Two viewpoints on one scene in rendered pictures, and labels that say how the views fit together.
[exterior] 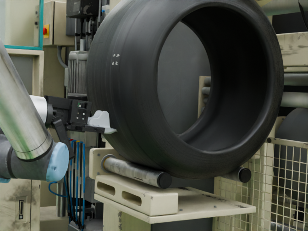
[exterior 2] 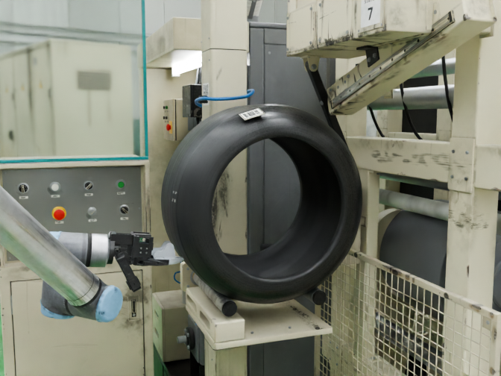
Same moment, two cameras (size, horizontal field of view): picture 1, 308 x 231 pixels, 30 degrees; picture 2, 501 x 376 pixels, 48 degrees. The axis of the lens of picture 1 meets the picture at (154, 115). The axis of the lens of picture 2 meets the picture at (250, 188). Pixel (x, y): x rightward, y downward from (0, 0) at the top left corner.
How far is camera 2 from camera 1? 0.47 m
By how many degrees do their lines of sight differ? 12
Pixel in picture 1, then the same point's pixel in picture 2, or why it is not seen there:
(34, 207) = (147, 306)
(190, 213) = (259, 338)
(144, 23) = (199, 161)
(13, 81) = (42, 247)
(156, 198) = (221, 326)
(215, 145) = (301, 259)
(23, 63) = (131, 172)
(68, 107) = (132, 243)
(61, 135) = (124, 269)
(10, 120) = (48, 278)
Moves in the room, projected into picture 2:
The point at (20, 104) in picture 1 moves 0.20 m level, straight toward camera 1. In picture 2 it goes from (54, 265) to (20, 293)
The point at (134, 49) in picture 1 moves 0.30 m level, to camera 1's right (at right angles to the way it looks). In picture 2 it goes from (188, 187) to (303, 190)
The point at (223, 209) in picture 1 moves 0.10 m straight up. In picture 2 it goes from (296, 331) to (297, 298)
